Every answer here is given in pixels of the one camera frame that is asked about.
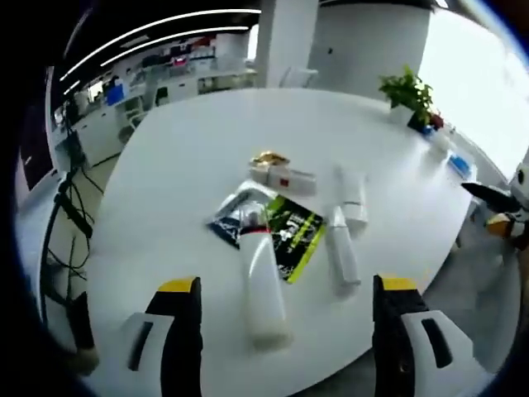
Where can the black tripod stand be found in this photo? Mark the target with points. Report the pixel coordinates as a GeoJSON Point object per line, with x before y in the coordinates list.
{"type": "Point", "coordinates": [68, 231]}

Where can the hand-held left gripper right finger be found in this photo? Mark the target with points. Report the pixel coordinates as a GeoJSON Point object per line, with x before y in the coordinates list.
{"type": "Point", "coordinates": [417, 335]}

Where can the white skincare box red label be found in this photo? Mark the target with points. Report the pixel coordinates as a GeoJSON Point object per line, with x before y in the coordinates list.
{"type": "Point", "coordinates": [289, 182]}

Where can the silver dark blue packet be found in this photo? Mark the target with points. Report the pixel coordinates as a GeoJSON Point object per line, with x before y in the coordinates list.
{"type": "Point", "coordinates": [235, 217]}

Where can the blue storage box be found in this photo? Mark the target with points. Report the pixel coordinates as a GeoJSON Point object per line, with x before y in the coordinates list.
{"type": "Point", "coordinates": [114, 94]}

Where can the black green printed packet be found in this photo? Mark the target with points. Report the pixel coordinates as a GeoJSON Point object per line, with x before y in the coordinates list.
{"type": "Point", "coordinates": [295, 235]}

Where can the white cabinet row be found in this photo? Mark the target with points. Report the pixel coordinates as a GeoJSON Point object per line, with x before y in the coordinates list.
{"type": "Point", "coordinates": [136, 103]}

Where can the green potted plant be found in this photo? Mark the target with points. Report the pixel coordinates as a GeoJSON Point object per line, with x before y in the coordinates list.
{"type": "Point", "coordinates": [409, 93]}

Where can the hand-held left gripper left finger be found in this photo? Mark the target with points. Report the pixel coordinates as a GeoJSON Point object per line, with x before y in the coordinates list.
{"type": "Point", "coordinates": [165, 331]}

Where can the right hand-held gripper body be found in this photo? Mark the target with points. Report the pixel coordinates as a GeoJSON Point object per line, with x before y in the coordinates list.
{"type": "Point", "coordinates": [521, 198]}

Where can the white blue box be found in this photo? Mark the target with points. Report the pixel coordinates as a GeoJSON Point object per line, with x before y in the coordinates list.
{"type": "Point", "coordinates": [460, 165]}

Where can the large white skincare bottle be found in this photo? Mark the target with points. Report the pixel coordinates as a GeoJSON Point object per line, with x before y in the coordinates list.
{"type": "Point", "coordinates": [264, 285]}

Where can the white skincare tube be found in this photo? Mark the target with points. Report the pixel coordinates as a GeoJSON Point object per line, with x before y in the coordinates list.
{"type": "Point", "coordinates": [351, 196]}

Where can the slim white skincare bottle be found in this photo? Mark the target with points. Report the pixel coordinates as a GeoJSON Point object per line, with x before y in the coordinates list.
{"type": "Point", "coordinates": [341, 252]}

